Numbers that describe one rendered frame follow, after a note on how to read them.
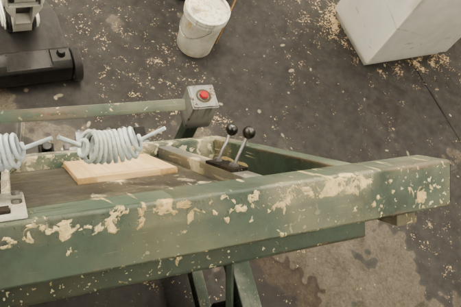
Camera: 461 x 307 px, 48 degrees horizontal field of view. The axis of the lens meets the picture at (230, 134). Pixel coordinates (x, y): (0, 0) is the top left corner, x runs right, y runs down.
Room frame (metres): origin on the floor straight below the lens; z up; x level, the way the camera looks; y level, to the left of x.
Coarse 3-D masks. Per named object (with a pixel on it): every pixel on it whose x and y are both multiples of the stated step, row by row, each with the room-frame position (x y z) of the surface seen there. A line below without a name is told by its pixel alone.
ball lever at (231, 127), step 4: (228, 124) 0.92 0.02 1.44; (232, 124) 0.92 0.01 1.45; (228, 128) 0.91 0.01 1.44; (232, 128) 0.91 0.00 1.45; (236, 128) 0.92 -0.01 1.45; (228, 132) 0.90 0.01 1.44; (232, 132) 0.90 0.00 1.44; (236, 132) 0.91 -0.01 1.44; (228, 136) 0.90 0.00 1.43; (224, 144) 0.87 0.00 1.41; (224, 148) 0.86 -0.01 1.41; (220, 152) 0.85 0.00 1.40; (220, 156) 0.84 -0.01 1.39; (216, 160) 0.82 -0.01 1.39; (220, 160) 0.83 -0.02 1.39
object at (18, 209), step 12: (0, 156) 0.62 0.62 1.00; (0, 180) 0.47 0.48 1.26; (0, 192) 0.40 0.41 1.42; (12, 192) 0.29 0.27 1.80; (0, 204) 0.25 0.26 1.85; (12, 204) 0.25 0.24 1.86; (24, 204) 0.26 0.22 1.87; (0, 216) 0.21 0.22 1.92; (12, 216) 0.22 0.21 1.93; (24, 216) 0.23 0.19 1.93
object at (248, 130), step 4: (244, 128) 0.87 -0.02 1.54; (248, 128) 0.87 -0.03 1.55; (252, 128) 0.88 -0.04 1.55; (244, 132) 0.86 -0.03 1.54; (248, 132) 0.86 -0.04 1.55; (252, 132) 0.86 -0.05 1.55; (244, 136) 0.85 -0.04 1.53; (248, 136) 0.85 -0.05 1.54; (252, 136) 0.86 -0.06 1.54; (244, 140) 0.84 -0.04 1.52; (244, 144) 0.84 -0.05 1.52; (240, 148) 0.82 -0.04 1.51; (240, 152) 0.81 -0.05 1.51; (236, 156) 0.80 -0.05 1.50; (236, 160) 0.79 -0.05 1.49; (232, 164) 0.77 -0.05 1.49; (236, 164) 0.78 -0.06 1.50
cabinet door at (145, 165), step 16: (80, 160) 0.81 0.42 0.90; (112, 160) 0.85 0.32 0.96; (128, 160) 0.87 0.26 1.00; (144, 160) 0.87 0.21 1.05; (160, 160) 0.89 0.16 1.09; (80, 176) 0.63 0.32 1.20; (96, 176) 0.65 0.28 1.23; (112, 176) 0.68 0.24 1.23; (128, 176) 0.71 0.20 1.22; (144, 176) 0.74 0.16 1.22
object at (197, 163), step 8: (160, 152) 1.01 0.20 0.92; (168, 152) 0.97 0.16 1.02; (176, 152) 0.95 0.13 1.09; (184, 152) 0.96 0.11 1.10; (176, 160) 0.92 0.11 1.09; (184, 160) 0.89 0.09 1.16; (192, 160) 0.87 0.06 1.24; (200, 160) 0.85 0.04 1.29; (192, 168) 0.85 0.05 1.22; (200, 168) 0.83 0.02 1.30; (208, 168) 0.80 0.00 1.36; (216, 168) 0.78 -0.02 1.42; (208, 176) 0.79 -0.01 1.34; (216, 176) 0.77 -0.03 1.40; (224, 176) 0.75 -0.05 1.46; (232, 176) 0.73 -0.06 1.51; (240, 176) 0.72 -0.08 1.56; (248, 176) 0.72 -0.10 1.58
